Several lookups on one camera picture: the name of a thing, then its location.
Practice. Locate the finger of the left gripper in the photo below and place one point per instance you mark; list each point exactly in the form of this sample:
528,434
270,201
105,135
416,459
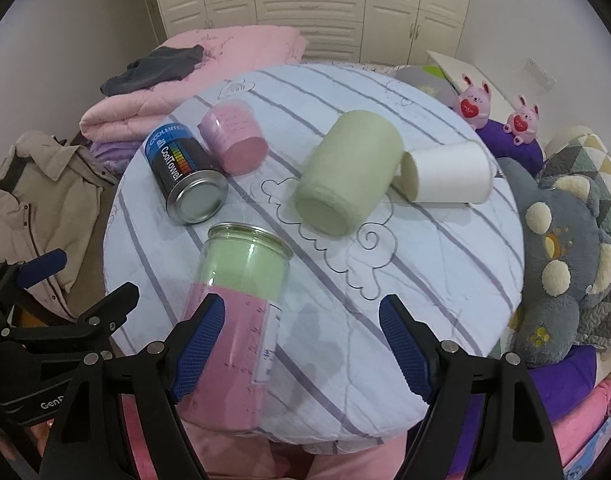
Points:
17,278
90,332

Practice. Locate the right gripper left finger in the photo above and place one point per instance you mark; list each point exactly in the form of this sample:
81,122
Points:
89,438

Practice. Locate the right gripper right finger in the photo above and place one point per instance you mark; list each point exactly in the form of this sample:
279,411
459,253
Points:
512,435

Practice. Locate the clear pink green jar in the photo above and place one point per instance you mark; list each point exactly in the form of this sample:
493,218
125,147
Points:
247,267

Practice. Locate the small pink cup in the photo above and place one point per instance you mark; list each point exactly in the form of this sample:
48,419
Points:
234,137

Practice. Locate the white paper cup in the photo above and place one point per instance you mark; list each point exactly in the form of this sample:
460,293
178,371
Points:
460,173

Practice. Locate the light green felt cup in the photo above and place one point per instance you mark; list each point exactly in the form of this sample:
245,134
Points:
348,173

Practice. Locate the beige jacket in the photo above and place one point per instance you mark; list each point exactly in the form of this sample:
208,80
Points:
50,198

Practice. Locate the blue black CoolTowel can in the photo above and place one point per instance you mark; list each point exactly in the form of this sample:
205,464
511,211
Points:
193,186

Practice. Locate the purple folded blanket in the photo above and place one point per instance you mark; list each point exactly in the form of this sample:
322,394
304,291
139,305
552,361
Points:
115,156

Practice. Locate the grey plush paw toy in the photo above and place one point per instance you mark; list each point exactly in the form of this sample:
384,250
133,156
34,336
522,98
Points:
567,260

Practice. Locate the dark grey garment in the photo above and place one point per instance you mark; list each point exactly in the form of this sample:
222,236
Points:
161,65

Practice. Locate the purple pillow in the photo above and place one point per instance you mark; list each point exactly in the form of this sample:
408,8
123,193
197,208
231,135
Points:
501,145

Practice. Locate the right pink bunny toy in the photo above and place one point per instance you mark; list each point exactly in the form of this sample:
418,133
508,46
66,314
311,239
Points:
523,122

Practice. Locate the pink bunny toy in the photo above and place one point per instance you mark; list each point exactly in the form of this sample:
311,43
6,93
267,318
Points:
523,122
474,103

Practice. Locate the white bedside board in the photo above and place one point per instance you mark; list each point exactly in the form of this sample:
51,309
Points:
454,70

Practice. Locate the left pink bunny toy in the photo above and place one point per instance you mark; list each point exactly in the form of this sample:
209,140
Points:
474,103

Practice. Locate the grey flower pillow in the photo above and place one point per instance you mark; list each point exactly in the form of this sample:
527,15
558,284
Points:
429,79

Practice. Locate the white wardrobe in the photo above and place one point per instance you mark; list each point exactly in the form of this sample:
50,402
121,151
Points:
385,32

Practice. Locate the white wall socket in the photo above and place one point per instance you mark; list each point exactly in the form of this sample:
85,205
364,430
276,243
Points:
539,74

